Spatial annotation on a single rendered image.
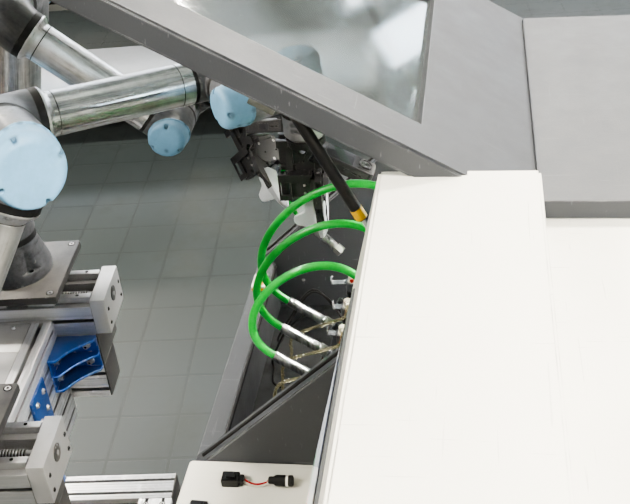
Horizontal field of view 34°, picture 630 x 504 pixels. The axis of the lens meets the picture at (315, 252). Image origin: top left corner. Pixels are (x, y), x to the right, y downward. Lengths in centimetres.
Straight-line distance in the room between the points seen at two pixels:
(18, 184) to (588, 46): 103
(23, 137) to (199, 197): 309
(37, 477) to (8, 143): 65
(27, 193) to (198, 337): 224
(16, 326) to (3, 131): 84
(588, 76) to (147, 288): 255
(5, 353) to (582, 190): 128
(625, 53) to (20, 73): 118
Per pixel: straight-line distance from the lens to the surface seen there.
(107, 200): 470
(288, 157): 181
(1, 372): 219
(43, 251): 228
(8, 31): 201
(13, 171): 153
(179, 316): 385
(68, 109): 170
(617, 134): 163
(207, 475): 179
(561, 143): 159
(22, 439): 197
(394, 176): 140
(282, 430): 174
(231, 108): 168
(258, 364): 217
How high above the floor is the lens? 223
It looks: 33 degrees down
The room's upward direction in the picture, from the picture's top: 6 degrees counter-clockwise
